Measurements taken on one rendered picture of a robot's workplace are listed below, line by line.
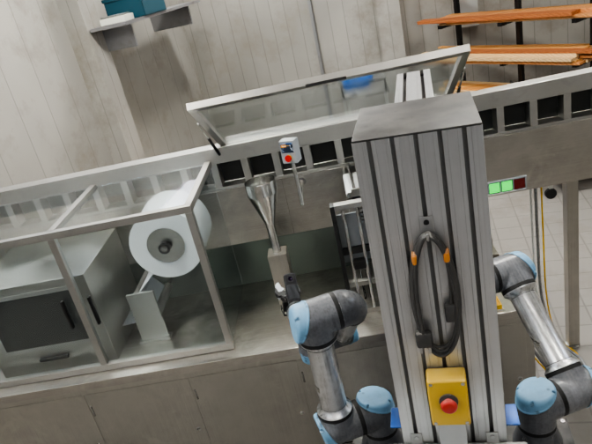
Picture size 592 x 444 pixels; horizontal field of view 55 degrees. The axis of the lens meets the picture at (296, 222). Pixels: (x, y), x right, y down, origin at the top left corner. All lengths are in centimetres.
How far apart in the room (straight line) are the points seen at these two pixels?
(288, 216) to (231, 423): 102
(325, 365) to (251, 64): 715
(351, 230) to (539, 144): 103
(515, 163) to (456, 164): 181
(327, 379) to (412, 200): 81
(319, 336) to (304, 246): 129
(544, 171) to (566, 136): 18
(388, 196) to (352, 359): 149
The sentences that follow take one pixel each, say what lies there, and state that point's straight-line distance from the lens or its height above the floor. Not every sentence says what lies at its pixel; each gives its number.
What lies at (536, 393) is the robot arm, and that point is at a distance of 196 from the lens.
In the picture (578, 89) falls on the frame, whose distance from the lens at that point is 296.
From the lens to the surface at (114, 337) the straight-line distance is 270.
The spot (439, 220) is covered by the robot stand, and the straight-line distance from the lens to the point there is 120.
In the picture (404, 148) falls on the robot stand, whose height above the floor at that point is 200.
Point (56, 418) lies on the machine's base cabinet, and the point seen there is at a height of 71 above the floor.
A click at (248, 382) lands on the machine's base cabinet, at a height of 74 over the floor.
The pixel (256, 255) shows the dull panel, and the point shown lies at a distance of 298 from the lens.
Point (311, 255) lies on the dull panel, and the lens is 297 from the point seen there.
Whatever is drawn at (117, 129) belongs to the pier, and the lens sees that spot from 619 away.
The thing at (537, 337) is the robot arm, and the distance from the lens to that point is 205.
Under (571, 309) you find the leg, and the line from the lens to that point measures 366.
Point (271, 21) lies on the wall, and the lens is 847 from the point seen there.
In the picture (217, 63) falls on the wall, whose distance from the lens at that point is 878.
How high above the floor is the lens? 236
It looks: 24 degrees down
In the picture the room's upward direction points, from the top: 13 degrees counter-clockwise
